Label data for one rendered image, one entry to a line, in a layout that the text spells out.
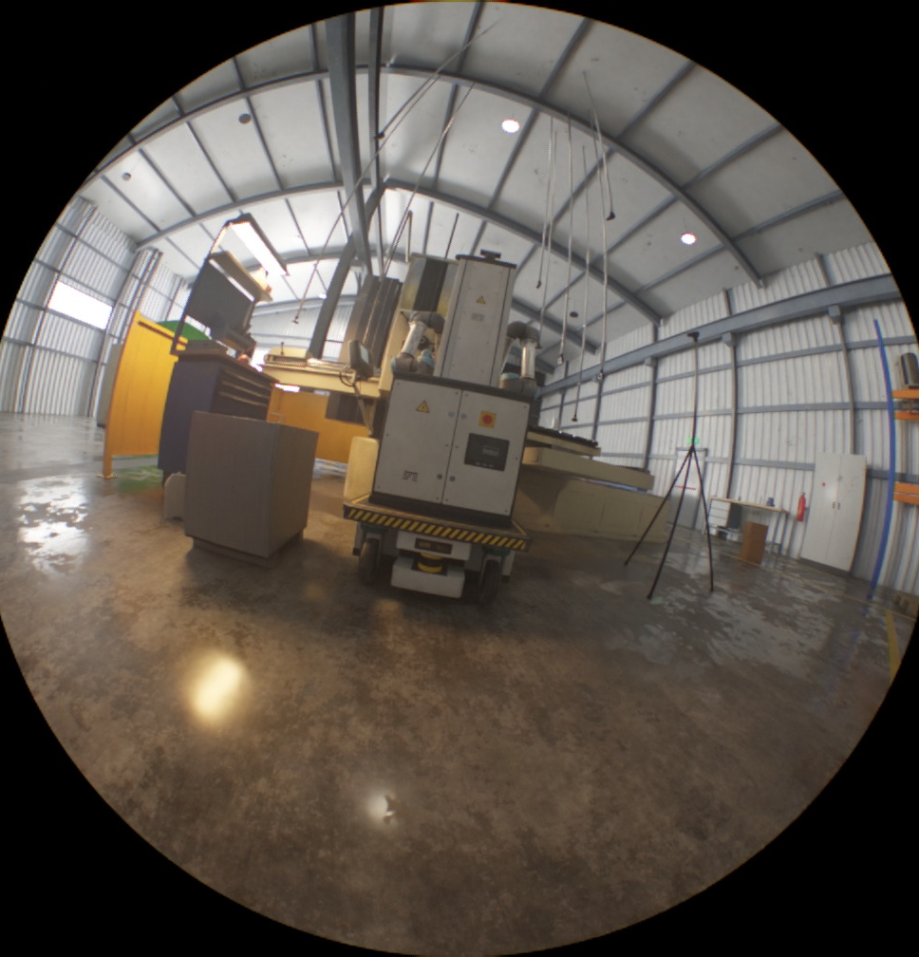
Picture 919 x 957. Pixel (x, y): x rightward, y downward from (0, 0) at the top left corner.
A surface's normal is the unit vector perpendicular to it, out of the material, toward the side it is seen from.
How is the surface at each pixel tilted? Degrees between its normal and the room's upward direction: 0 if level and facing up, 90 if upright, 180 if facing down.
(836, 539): 90
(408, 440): 90
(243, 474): 90
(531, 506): 90
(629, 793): 0
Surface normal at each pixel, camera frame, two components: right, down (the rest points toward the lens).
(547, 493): 0.18, 0.09
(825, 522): -0.97, -0.17
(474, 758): 0.18, -0.98
